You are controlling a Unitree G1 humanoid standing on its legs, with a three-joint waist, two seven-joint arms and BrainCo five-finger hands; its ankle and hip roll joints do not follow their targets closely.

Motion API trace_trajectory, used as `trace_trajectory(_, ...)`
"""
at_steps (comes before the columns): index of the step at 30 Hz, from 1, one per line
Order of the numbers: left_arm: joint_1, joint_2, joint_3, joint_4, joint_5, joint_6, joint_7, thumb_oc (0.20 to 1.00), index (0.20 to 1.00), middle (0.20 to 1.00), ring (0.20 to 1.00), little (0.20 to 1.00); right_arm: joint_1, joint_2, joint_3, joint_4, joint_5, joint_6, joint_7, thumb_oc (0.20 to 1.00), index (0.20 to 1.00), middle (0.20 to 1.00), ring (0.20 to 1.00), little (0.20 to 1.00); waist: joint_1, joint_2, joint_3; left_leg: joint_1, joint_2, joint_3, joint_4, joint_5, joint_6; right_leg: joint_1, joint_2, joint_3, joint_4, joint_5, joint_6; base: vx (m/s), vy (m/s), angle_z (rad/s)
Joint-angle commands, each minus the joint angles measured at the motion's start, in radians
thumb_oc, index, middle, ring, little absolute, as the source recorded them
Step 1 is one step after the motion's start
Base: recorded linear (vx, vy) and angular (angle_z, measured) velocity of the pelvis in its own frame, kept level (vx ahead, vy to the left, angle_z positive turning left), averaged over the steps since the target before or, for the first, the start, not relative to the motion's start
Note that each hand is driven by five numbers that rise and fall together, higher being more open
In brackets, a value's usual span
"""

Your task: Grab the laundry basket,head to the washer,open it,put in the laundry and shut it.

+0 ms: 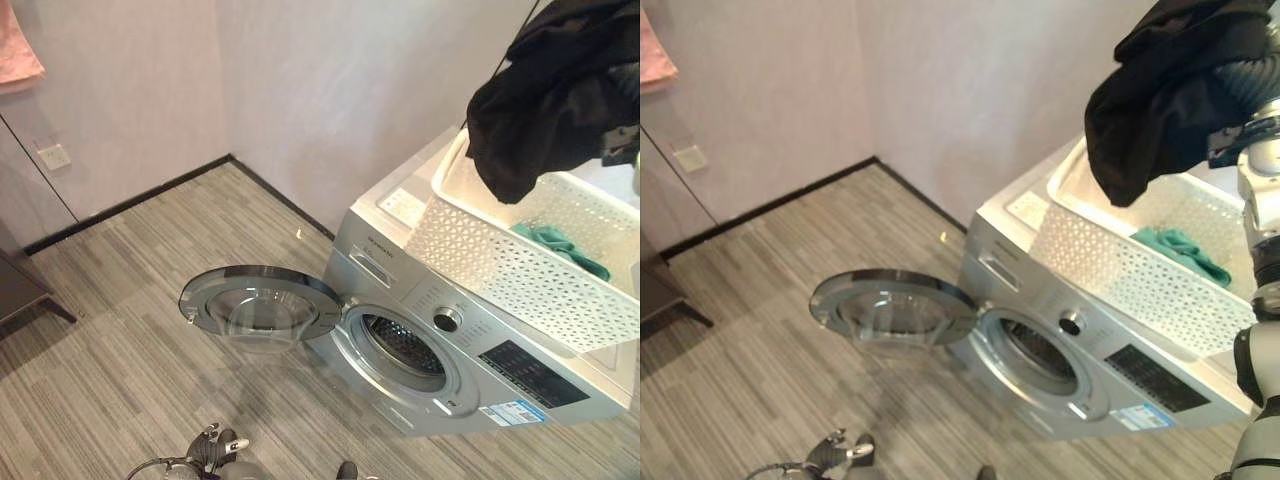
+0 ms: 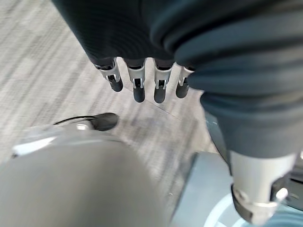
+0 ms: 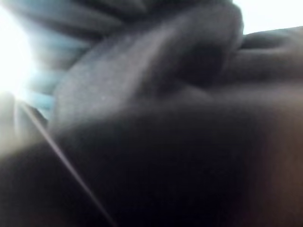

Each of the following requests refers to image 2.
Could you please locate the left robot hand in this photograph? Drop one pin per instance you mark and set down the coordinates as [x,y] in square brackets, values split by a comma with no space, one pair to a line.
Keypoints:
[213,59]

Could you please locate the dark robot foot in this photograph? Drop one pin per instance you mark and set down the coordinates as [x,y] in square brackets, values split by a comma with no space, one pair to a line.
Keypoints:
[105,121]

